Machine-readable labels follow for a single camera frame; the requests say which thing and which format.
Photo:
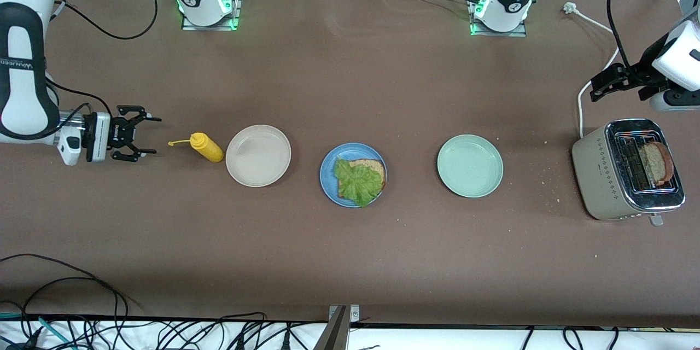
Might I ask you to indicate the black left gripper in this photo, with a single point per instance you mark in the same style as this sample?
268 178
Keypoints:
643 73

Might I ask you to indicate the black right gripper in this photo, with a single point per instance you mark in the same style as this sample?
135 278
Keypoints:
117 133

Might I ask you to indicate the yellow mustard squeeze bottle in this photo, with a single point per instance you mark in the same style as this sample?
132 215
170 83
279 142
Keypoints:
208 149

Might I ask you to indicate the green lettuce leaf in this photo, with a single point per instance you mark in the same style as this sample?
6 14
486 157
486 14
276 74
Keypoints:
358 180

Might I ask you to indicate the brown bread slice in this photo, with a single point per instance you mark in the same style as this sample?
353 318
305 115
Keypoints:
374 167
653 164

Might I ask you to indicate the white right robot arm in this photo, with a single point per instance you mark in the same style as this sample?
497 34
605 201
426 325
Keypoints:
22 65

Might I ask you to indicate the beige round plate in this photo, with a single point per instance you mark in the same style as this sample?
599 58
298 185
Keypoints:
258 156

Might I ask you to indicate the pale green round plate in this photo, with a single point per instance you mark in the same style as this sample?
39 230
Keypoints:
470 166

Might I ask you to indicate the blue round plate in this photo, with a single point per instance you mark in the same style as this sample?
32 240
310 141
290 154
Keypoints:
328 175

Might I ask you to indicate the beige and chrome toaster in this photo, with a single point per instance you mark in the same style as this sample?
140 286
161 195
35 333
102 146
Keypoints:
599 175

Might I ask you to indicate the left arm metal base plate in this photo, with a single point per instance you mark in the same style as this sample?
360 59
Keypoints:
497 33

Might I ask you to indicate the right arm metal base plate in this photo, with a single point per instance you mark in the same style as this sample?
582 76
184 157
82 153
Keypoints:
236 5

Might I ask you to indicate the grey aluminium extrusion post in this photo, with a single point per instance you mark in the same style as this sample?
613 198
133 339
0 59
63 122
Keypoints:
331 336

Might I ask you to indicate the silver corner bracket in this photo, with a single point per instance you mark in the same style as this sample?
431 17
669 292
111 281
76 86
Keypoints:
354 313

